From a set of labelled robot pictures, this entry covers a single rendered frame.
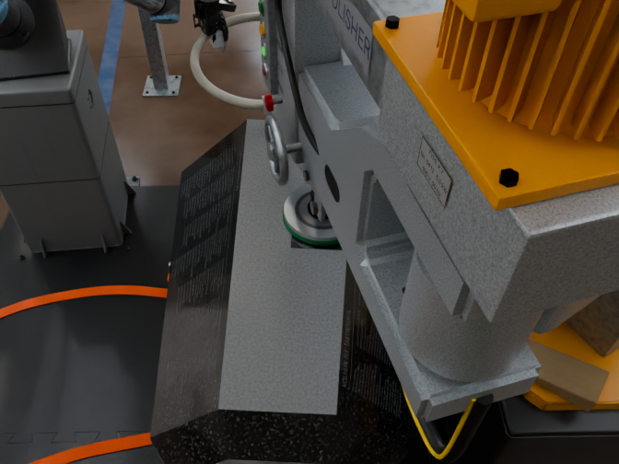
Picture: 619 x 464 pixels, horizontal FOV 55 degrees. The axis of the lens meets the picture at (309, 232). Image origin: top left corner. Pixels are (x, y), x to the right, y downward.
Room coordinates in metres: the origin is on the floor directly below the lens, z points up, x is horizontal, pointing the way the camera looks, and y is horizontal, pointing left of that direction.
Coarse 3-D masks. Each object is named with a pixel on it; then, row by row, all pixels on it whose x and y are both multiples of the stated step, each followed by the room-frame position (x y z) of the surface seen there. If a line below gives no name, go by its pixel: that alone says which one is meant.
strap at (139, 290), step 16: (96, 288) 1.47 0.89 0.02; (112, 288) 1.47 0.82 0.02; (128, 288) 1.47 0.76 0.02; (144, 288) 1.47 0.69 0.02; (160, 288) 1.48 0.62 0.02; (16, 304) 1.38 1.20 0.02; (32, 304) 1.38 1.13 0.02; (80, 448) 0.79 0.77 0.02; (96, 448) 0.79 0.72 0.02; (112, 448) 0.79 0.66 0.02; (128, 448) 0.79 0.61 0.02
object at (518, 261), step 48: (336, 0) 0.79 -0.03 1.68; (384, 0) 0.69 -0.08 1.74; (432, 0) 0.69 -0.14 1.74; (384, 96) 0.58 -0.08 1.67; (432, 144) 0.47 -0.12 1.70; (432, 192) 0.45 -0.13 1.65; (480, 192) 0.38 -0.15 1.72; (480, 240) 0.36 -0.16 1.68; (528, 240) 0.31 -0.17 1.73; (576, 240) 0.33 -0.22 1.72; (480, 288) 0.34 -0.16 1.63; (528, 288) 0.32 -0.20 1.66; (576, 288) 0.34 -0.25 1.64
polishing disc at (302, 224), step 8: (296, 192) 1.20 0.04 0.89; (304, 192) 1.20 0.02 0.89; (288, 200) 1.17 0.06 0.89; (296, 200) 1.17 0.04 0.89; (304, 200) 1.17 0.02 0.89; (288, 208) 1.14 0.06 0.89; (296, 208) 1.14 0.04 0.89; (304, 208) 1.14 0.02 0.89; (288, 216) 1.10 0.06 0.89; (296, 216) 1.11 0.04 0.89; (304, 216) 1.11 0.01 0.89; (288, 224) 1.08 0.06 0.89; (296, 224) 1.08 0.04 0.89; (304, 224) 1.08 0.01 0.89; (312, 224) 1.08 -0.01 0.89; (320, 224) 1.08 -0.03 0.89; (328, 224) 1.08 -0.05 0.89; (296, 232) 1.06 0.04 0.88; (304, 232) 1.05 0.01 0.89; (312, 232) 1.05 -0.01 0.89; (320, 232) 1.05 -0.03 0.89; (328, 232) 1.05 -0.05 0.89; (320, 240) 1.03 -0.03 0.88; (328, 240) 1.03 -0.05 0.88
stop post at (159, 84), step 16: (144, 16) 2.89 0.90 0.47; (144, 32) 2.89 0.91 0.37; (160, 32) 2.97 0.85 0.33; (160, 48) 2.90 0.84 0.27; (160, 64) 2.90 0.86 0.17; (160, 80) 2.90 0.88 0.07; (176, 80) 2.99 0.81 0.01; (144, 96) 2.83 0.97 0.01; (160, 96) 2.83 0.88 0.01; (176, 96) 2.84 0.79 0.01
